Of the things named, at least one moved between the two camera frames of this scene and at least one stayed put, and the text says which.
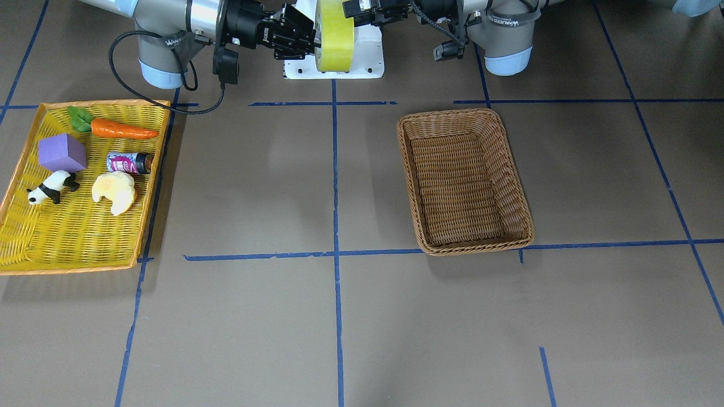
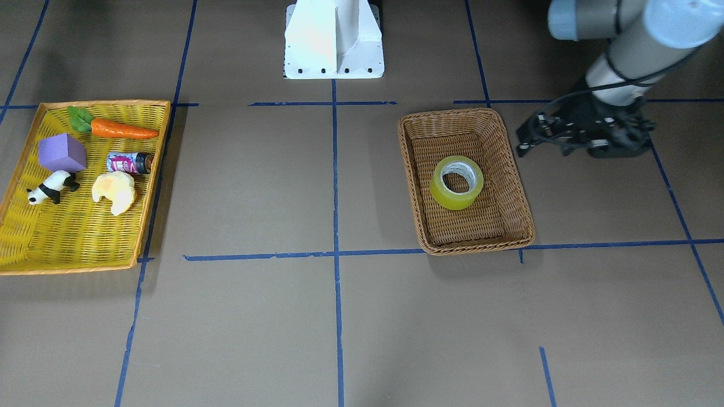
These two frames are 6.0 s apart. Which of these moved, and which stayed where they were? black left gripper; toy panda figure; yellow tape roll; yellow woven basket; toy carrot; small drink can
Moved: black left gripper; yellow tape roll
Stayed: yellow woven basket; small drink can; toy panda figure; toy carrot
